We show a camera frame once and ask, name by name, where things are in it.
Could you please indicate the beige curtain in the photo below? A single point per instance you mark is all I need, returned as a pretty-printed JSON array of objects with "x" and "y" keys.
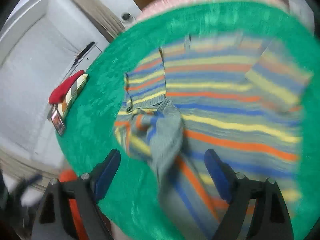
[{"x": 102, "y": 17}]

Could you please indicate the orange trousers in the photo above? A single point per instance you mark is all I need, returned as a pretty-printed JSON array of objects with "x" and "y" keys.
[{"x": 69, "y": 175}]

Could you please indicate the green bed cover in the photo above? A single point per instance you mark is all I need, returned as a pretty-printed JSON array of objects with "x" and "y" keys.
[{"x": 132, "y": 201}]

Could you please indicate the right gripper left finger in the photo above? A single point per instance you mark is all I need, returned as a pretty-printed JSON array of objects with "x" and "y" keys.
[{"x": 54, "y": 217}]

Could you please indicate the book under folded clothes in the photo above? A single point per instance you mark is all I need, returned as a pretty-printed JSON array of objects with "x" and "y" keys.
[{"x": 56, "y": 119}]

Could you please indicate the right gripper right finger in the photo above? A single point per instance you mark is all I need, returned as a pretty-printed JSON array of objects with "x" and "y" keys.
[{"x": 270, "y": 220}]

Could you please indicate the red folded garment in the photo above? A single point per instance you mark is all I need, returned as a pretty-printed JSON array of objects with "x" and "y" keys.
[{"x": 59, "y": 93}]

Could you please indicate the striped knit sweater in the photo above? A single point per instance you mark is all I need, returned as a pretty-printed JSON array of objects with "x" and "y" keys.
[{"x": 234, "y": 93}]

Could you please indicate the white drawer cabinet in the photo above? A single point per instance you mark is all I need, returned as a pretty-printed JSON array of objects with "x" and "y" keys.
[{"x": 42, "y": 44}]

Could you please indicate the striped folded garment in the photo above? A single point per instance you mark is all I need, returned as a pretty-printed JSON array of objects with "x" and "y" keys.
[{"x": 76, "y": 88}]

